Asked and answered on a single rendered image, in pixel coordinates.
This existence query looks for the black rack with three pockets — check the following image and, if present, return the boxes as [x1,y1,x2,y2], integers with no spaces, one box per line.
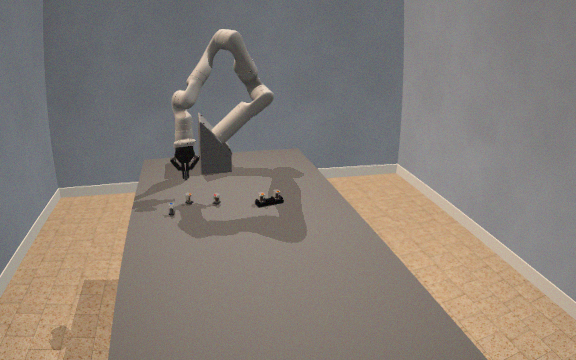
[255,196,284,207]

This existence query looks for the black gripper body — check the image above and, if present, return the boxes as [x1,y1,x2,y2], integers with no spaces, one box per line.
[175,146,195,163]

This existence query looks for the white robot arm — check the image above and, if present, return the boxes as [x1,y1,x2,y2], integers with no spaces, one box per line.
[172,29,274,148]

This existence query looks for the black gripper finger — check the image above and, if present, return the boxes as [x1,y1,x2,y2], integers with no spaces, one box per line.
[170,155,186,180]
[185,154,200,180]

